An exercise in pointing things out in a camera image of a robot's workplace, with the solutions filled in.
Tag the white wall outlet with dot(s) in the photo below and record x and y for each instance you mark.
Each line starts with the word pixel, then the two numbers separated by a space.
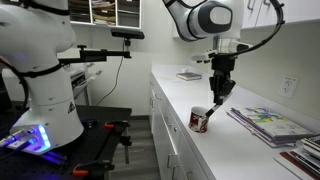
pixel 289 86

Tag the pile of magazines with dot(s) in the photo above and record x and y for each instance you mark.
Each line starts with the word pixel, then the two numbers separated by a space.
pixel 253 128

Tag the white marker black cap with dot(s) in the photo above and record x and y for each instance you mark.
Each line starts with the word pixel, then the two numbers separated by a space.
pixel 213 109

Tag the black robot table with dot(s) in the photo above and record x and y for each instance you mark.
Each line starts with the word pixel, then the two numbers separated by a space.
pixel 96 140

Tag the white base cabinet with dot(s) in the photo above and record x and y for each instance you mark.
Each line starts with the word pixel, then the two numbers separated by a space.
pixel 166 140

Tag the white upper cabinet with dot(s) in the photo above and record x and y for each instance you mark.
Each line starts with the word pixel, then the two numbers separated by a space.
pixel 293 10

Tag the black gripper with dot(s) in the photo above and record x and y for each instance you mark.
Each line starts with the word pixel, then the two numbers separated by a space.
pixel 222 66

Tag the black cover book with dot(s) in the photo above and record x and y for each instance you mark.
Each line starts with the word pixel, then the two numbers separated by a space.
pixel 313 142

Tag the white wall shelf unit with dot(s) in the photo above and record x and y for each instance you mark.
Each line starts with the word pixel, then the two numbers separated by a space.
pixel 106 13

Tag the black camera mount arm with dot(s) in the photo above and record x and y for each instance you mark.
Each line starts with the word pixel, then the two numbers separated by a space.
pixel 96 54

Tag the red white mug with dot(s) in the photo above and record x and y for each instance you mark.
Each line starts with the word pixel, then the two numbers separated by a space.
pixel 198 121

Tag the small dark book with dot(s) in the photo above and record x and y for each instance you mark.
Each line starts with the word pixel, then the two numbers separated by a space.
pixel 189 76

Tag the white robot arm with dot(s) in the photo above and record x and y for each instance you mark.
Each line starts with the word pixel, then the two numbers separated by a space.
pixel 43 83

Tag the black stereo camera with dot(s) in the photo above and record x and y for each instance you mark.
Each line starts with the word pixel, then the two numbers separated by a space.
pixel 127 33

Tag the colourful cover magazine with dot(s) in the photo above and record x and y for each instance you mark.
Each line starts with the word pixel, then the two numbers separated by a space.
pixel 273 123

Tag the stack of books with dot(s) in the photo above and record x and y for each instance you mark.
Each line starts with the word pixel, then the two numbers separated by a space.
pixel 301 163

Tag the small white object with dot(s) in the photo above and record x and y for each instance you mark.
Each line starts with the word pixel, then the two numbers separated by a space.
pixel 185 70

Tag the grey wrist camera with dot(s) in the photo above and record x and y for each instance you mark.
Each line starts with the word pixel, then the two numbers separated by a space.
pixel 204 56

